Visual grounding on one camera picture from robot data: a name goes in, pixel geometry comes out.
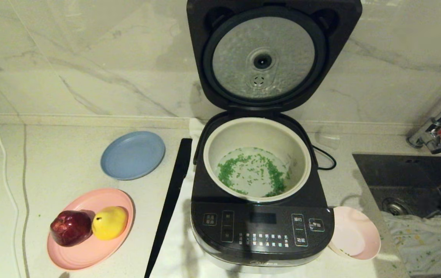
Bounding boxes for green grains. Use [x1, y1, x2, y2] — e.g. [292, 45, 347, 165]
[217, 147, 354, 258]

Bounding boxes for black rice cooker lid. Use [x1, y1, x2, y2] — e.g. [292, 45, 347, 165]
[186, 0, 363, 113]

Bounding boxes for pink bowl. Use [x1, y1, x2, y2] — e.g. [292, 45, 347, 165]
[327, 206, 382, 261]

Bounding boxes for white inner cooking pot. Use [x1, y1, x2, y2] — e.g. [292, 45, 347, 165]
[203, 117, 312, 203]

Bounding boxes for black rice cooker body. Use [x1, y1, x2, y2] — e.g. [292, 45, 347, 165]
[190, 111, 336, 275]

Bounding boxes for long black flat bar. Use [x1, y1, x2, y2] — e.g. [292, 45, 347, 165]
[144, 138, 193, 278]

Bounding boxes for blue plate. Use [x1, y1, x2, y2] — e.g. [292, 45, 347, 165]
[100, 131, 166, 181]

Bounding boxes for yellow pear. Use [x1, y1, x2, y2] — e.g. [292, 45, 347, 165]
[92, 206, 129, 241]

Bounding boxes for dark red apple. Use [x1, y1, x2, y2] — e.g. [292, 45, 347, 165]
[50, 210, 92, 247]

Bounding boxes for pink plate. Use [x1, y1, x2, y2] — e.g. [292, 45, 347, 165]
[47, 188, 135, 271]

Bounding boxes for round steel sink drain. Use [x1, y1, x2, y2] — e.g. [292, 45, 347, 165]
[382, 197, 414, 217]

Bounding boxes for chrome faucet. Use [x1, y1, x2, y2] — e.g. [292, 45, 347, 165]
[407, 87, 441, 155]

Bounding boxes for white speckled cloth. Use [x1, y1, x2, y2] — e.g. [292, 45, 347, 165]
[381, 210, 441, 276]

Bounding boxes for black power cable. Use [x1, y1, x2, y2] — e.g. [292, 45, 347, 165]
[311, 144, 337, 170]

